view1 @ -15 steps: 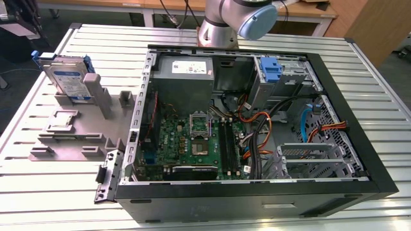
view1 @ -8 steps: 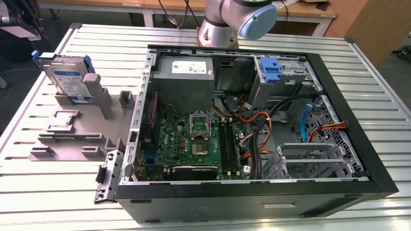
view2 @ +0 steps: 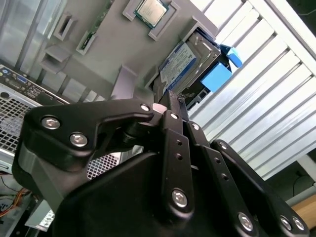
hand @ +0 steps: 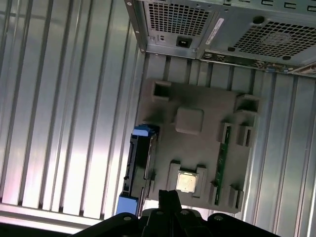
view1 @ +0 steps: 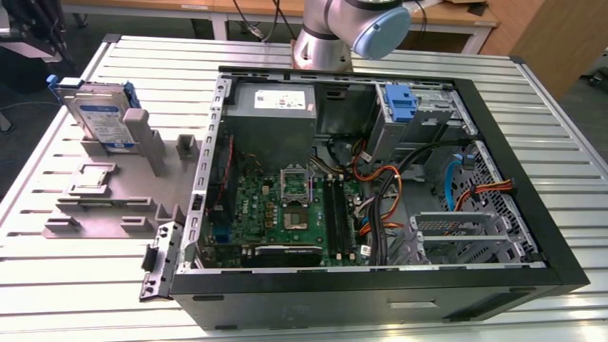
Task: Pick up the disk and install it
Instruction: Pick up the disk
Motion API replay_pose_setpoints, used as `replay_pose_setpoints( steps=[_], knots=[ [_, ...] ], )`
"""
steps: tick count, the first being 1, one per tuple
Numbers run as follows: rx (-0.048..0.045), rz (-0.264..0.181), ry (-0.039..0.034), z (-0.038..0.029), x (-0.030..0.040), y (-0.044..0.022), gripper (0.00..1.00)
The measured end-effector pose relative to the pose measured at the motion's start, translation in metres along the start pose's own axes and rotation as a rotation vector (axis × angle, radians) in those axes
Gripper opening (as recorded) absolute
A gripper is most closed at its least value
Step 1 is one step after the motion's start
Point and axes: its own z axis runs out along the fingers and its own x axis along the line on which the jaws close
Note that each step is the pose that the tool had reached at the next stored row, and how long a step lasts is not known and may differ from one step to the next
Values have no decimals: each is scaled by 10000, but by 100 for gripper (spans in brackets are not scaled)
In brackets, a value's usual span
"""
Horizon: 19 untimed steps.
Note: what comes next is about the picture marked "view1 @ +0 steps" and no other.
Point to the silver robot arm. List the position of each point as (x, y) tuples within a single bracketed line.
[(317, 46)]

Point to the black RAM slot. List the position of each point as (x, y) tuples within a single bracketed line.
[(346, 217), (332, 217)]

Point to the hard disk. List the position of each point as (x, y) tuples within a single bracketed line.
[(101, 121)]

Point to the wooden cabinet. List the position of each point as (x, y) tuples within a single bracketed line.
[(560, 35)]

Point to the silver CPU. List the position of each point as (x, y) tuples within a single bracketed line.
[(92, 179)]

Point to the black chair base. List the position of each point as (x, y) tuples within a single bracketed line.
[(598, 76)]

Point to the grey parts rack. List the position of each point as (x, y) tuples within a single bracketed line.
[(132, 185)]

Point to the locking lever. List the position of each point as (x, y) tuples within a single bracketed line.
[(310, 189)]

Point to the CPU socket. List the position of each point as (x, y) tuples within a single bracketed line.
[(297, 220)]

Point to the black open PC case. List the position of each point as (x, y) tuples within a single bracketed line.
[(332, 299)]

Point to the grey case latch panel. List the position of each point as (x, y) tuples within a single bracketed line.
[(165, 256)]

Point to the black graphics card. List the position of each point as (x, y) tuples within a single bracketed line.
[(284, 254)]

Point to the blue drive latch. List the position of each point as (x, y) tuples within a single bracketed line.
[(401, 103)]

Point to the blue expansion slot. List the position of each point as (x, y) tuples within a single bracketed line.
[(220, 235)]

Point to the grey power supply unit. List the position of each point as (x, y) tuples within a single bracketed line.
[(270, 142)]

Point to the grey optical drive cage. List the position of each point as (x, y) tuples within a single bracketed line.
[(386, 139)]

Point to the wooden desk white frame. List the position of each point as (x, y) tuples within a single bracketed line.
[(465, 16)]

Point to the green motherboard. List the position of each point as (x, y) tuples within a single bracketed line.
[(256, 213)]

